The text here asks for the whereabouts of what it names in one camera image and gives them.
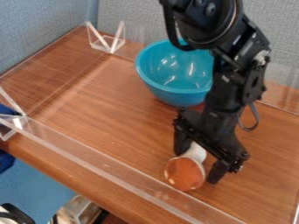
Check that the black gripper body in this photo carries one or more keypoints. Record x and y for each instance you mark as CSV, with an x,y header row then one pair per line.
x,y
211,129

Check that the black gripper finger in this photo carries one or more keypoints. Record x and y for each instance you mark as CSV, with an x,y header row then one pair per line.
x,y
217,171
181,142

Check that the brown white toy mushroom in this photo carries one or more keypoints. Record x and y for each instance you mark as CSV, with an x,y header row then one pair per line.
x,y
184,171

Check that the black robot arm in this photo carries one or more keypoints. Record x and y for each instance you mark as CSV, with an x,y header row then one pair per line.
x,y
215,25

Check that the blue plastic bowl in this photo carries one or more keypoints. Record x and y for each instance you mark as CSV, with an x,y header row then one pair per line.
x,y
176,75

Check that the clear acrylic front barrier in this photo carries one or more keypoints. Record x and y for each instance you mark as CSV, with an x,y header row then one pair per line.
x,y
132,195

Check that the metal object under table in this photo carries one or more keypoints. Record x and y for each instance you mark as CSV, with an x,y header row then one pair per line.
x,y
77,211

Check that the blue cloth object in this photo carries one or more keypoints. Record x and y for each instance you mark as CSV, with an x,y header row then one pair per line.
x,y
6,116

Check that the black white object bottom-left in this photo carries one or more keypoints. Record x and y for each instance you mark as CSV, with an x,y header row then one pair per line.
x,y
10,215

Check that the clear acrylic corner bracket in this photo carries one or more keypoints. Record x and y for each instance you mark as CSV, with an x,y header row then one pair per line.
x,y
106,44

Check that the clear acrylic left bracket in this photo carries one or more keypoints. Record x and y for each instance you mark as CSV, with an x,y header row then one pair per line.
x,y
20,119

